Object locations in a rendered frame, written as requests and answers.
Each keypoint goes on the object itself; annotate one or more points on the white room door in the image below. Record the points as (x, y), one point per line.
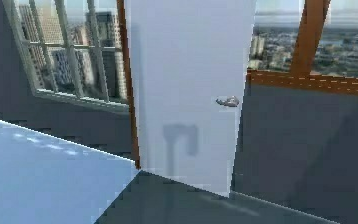
(187, 83)

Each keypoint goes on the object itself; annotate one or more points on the grey framed window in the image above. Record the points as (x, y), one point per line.
(70, 50)

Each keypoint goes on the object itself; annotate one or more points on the brown framed window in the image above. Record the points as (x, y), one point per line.
(315, 43)

